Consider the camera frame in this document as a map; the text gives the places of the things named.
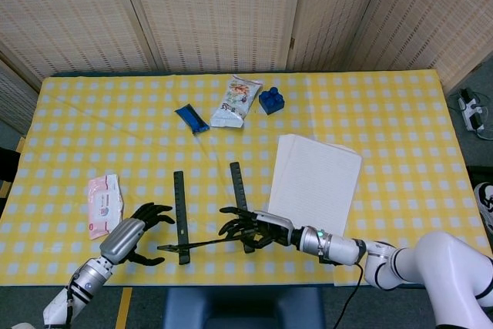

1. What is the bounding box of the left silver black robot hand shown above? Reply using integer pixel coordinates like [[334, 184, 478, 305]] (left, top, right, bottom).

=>
[[99, 202, 176, 267]]

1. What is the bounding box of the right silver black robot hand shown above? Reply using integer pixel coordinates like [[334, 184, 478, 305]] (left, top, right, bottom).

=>
[[218, 206, 296, 250]]

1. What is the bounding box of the black folding laptop stand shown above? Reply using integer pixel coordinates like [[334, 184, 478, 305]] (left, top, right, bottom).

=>
[[156, 161, 257, 266]]

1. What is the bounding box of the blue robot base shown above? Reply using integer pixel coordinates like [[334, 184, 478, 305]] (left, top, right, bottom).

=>
[[163, 287, 327, 329]]

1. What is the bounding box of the woven folding screen panel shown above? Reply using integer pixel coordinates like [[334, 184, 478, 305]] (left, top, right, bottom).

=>
[[287, 0, 390, 72], [0, 51, 42, 136], [344, 0, 493, 91], [115, 0, 307, 74], [0, 0, 159, 79]]

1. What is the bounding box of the pink wet wipes pack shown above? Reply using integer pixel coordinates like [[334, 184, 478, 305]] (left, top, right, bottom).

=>
[[86, 173, 124, 240]]

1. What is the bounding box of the stack of lined paper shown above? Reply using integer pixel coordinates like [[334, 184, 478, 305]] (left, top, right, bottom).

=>
[[267, 133, 363, 237]]

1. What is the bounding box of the yellow floor tape strip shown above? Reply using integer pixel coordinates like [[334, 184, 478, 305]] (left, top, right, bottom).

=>
[[115, 287, 133, 329]]

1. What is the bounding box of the yellow checkered tablecloth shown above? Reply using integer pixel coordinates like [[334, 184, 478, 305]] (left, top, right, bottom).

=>
[[0, 69, 493, 287]]

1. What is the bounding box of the blue toy building block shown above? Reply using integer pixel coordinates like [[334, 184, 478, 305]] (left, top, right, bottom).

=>
[[258, 86, 287, 116]]

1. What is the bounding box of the white printed snack bag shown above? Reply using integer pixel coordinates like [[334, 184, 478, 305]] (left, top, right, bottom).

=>
[[210, 74, 264, 130]]

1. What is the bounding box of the blue snack bar wrapper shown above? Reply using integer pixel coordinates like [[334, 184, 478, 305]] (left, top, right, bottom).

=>
[[174, 103, 210, 135]]

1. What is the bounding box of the black and white sneaker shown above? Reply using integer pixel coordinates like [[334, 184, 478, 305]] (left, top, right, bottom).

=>
[[473, 181, 493, 236]]

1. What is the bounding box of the white power strip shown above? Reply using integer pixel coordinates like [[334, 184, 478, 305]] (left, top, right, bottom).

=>
[[457, 89, 485, 133]]

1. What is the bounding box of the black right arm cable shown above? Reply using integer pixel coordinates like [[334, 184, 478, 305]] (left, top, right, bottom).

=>
[[333, 263, 365, 329]]

